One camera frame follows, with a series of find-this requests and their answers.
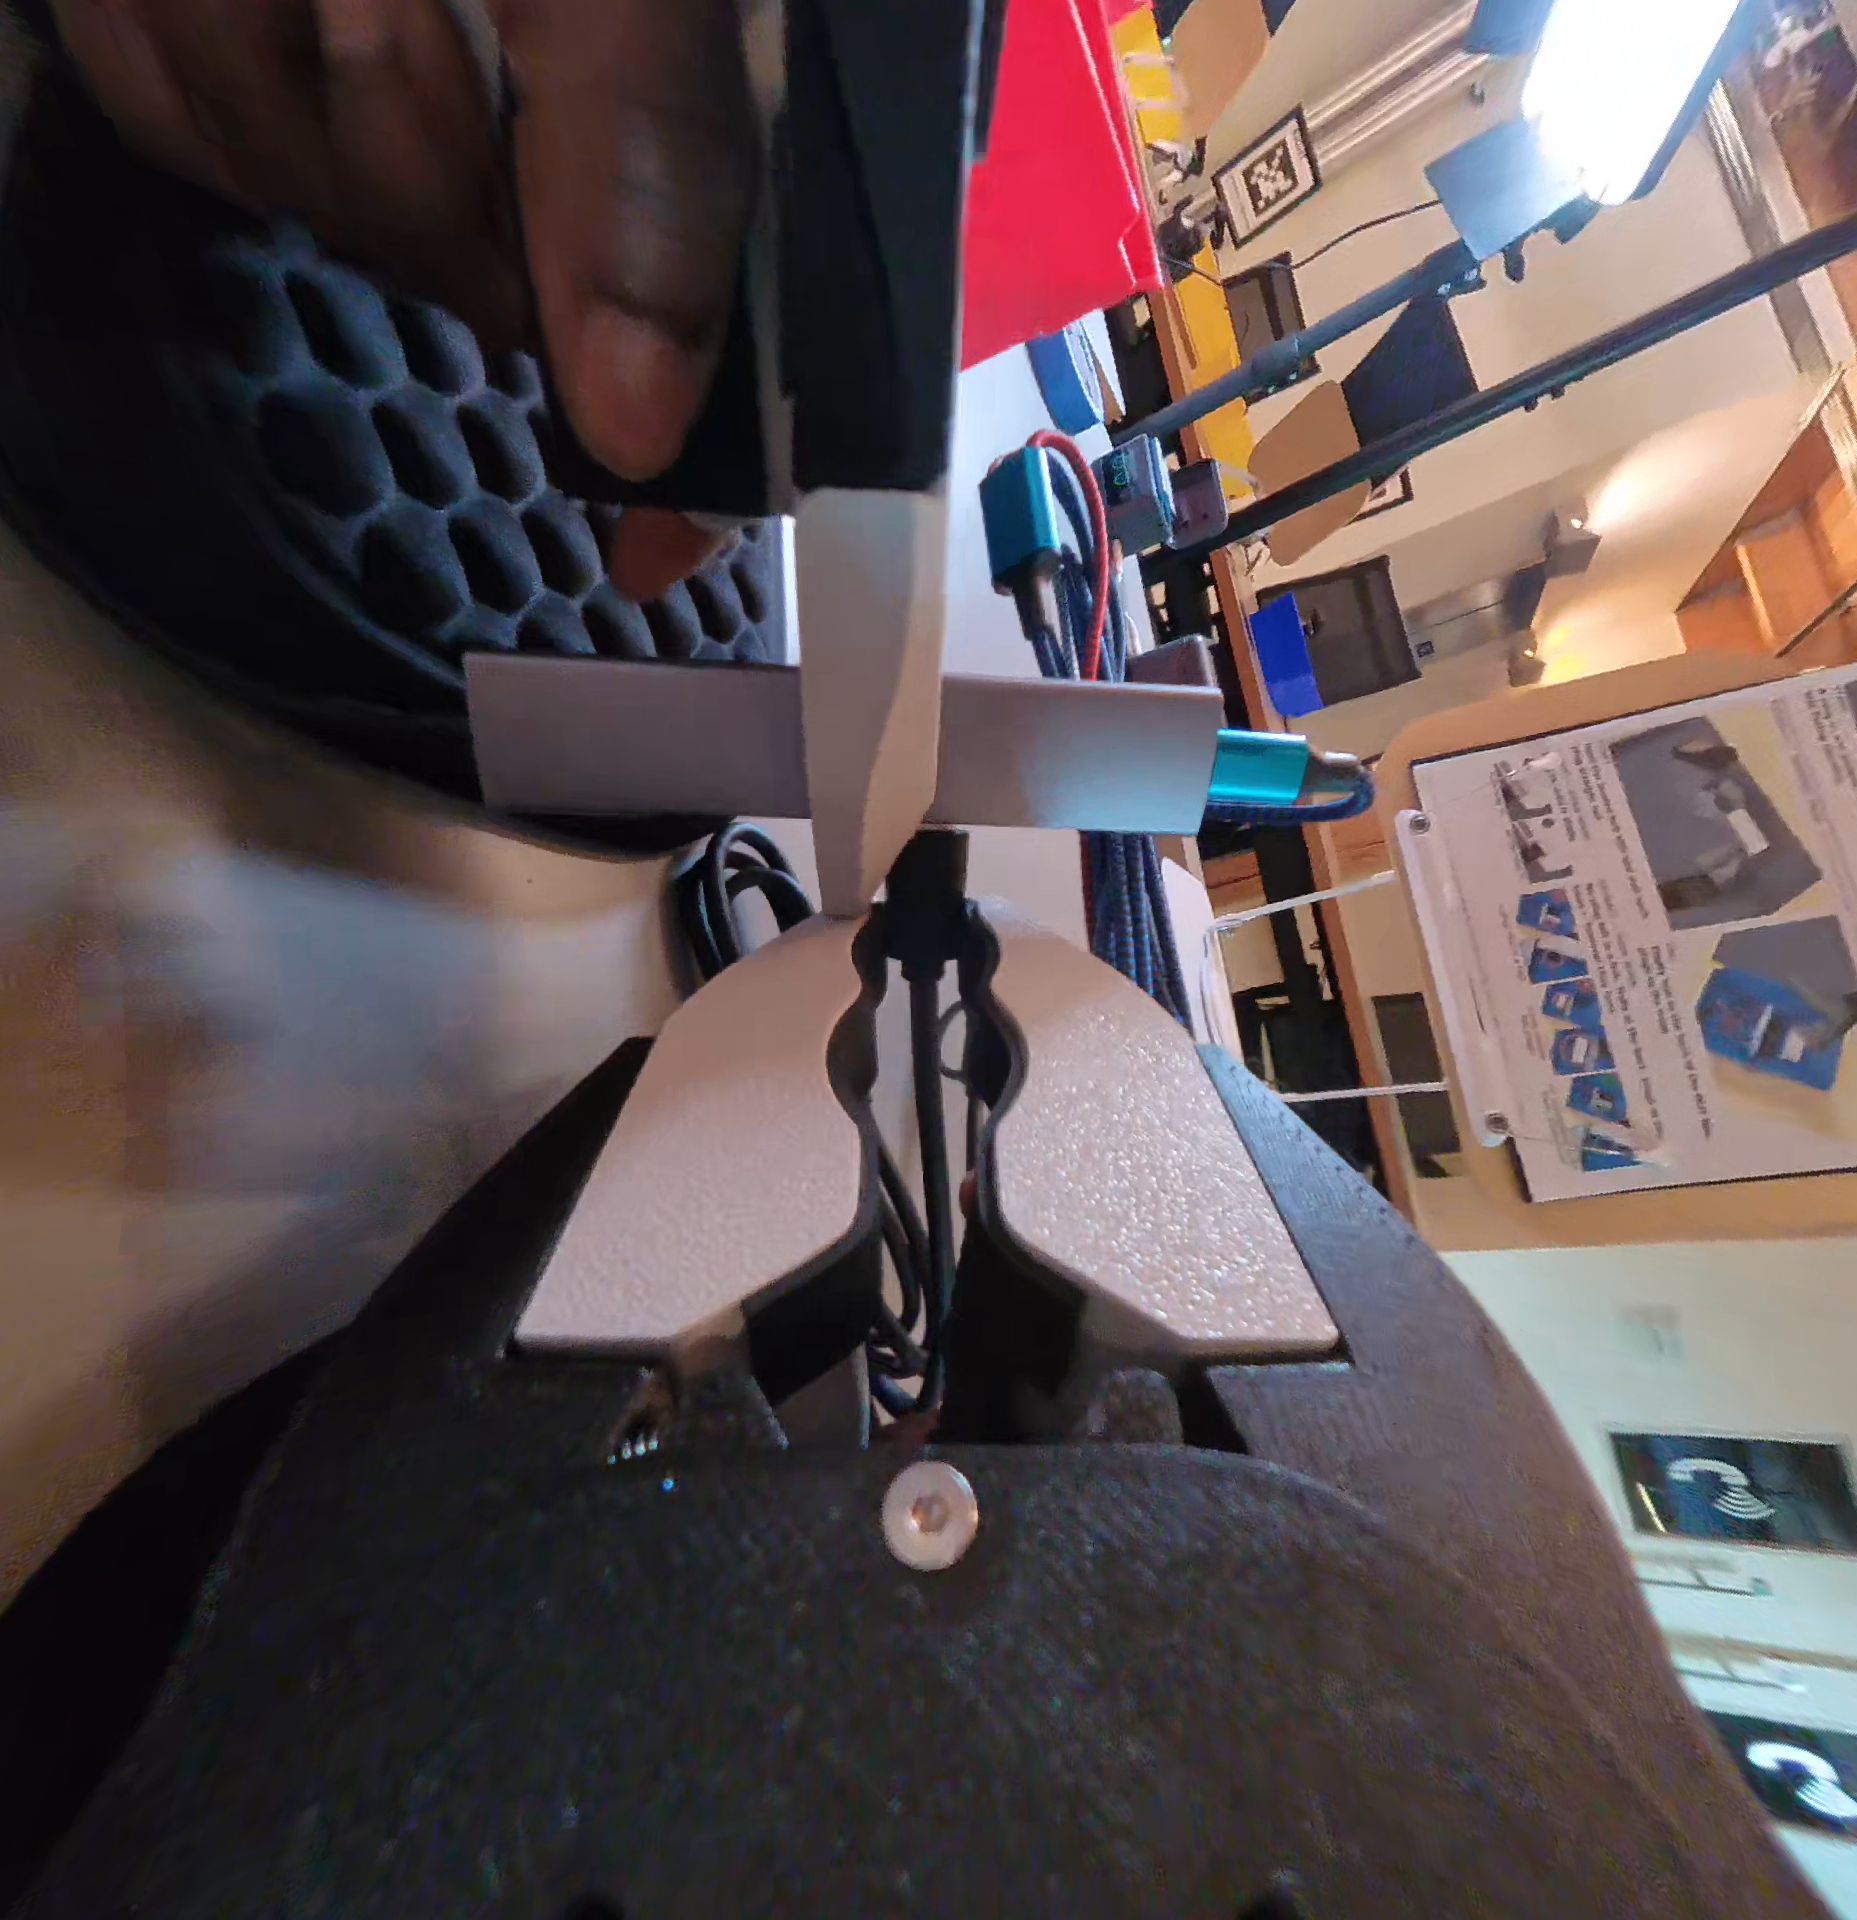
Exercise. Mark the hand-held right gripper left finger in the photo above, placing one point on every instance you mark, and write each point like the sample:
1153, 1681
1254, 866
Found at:
720, 1170

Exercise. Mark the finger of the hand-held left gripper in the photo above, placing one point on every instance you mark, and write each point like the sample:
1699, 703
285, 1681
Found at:
855, 676

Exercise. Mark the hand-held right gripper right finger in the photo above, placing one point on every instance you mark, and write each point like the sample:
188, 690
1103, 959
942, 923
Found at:
1153, 1186

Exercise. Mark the red plastic bin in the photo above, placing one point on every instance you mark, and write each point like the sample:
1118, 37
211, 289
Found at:
1048, 180

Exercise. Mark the grey usb hub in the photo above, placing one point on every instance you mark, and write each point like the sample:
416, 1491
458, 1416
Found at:
644, 734

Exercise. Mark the person's left hand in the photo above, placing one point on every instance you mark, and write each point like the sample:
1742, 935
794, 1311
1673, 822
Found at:
628, 227

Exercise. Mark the white board stand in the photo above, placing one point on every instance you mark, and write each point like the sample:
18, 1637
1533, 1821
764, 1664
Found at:
1210, 976

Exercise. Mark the blue tape roll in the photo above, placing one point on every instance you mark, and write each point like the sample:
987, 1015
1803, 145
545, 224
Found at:
1060, 377

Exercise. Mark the grey box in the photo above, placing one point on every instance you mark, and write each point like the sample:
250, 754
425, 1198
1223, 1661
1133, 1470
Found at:
1177, 664

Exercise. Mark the small device with display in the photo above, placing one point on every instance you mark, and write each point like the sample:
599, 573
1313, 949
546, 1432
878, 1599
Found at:
1134, 497

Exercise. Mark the yellow storage bins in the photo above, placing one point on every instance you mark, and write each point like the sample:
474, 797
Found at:
1214, 389

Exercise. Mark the grey cube charger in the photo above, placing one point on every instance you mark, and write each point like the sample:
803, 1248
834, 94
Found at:
1200, 503

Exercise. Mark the framed fiducial tag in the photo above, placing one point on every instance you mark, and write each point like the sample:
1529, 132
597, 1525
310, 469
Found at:
1268, 177

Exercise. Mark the blue storage bin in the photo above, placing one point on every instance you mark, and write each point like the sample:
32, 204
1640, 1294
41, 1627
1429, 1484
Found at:
1288, 662

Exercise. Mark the light stand pole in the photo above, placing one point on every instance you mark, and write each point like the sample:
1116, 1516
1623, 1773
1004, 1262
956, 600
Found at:
1318, 339

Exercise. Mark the black foam pad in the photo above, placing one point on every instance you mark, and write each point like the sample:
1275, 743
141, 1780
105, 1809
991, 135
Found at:
343, 497

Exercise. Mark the instruction sheet board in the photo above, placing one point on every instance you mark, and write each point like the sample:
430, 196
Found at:
1647, 959

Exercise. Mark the LED light panel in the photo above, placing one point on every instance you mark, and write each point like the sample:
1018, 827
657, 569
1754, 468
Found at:
1619, 91

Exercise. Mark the black wall poster white logo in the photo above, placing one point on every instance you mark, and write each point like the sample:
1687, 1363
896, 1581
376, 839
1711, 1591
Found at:
1806, 1778
1738, 1493

